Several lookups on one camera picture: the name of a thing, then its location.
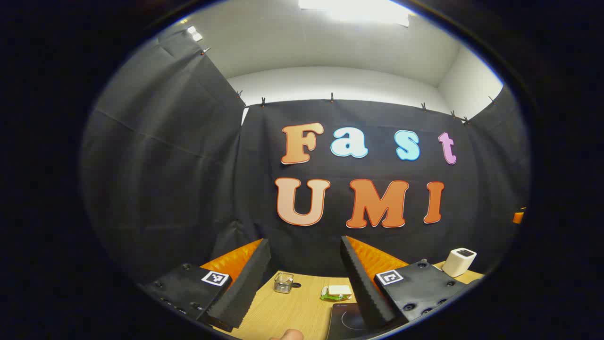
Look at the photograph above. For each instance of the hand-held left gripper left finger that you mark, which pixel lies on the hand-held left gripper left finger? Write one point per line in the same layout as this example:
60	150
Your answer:
245	288

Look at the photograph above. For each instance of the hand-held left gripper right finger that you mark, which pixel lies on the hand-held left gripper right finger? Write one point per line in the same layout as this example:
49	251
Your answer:
363	288

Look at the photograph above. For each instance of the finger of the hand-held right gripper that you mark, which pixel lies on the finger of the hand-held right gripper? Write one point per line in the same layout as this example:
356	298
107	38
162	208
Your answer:
519	216

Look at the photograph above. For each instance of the black induction cooktop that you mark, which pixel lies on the black induction cooktop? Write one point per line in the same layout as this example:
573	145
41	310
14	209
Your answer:
342	321

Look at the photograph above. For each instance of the sandwich with lettuce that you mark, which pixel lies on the sandwich with lettuce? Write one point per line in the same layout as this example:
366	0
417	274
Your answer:
339	291

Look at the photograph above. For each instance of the small glass holder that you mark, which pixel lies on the small glass holder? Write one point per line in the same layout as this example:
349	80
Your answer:
283	283

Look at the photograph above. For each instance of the white toaster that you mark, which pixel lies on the white toaster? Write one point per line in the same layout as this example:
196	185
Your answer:
457	264

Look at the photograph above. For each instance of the row of black cloth clips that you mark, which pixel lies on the row of black cloth clips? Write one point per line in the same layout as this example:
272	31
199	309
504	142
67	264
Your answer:
331	97

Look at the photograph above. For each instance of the small ceiling light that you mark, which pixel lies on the small ceiling light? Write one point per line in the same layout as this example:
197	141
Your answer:
194	33

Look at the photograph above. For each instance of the ceiling light panel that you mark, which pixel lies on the ceiling light panel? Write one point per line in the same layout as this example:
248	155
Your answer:
354	9

